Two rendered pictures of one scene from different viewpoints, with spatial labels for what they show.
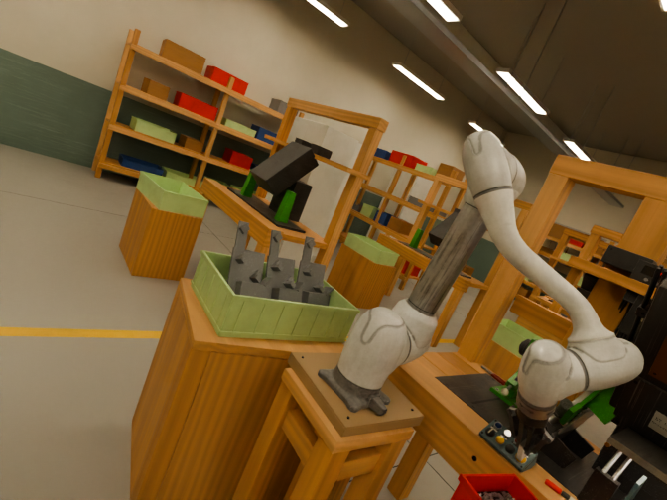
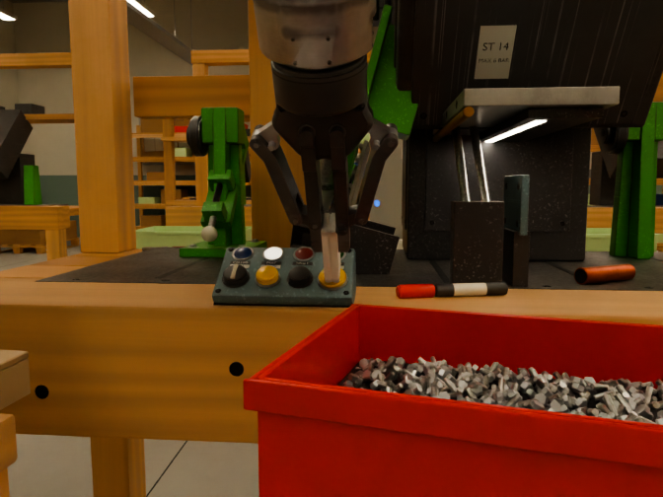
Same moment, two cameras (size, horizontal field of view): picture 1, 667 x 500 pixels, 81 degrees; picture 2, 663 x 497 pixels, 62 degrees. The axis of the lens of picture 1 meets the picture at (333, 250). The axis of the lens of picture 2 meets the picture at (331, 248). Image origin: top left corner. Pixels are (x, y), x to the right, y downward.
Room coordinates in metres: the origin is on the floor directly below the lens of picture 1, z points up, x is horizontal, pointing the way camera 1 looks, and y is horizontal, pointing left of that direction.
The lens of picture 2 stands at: (0.63, -0.34, 1.03)
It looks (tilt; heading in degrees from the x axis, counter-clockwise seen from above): 6 degrees down; 316
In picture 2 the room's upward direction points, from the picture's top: straight up
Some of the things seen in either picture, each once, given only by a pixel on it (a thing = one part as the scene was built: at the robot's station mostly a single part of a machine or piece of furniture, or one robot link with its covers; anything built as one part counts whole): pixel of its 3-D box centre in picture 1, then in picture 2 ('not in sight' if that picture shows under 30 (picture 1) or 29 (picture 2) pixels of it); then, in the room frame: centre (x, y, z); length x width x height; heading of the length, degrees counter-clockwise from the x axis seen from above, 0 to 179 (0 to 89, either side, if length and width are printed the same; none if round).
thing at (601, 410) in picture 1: (611, 397); (390, 88); (1.18, -0.99, 1.17); 0.13 x 0.12 x 0.20; 41
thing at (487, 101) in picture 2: (656, 451); (499, 122); (1.04, -1.06, 1.11); 0.39 x 0.16 x 0.03; 131
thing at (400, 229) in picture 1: (388, 210); not in sight; (7.65, -0.69, 1.13); 2.48 x 0.54 x 2.27; 42
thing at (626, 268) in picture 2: not in sight; (605, 273); (0.90, -1.11, 0.91); 0.09 x 0.02 x 0.02; 71
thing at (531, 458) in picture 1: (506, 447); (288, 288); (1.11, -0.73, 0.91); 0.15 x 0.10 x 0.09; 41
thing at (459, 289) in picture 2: (569, 498); (452, 290); (0.99, -0.87, 0.91); 0.13 x 0.02 x 0.02; 55
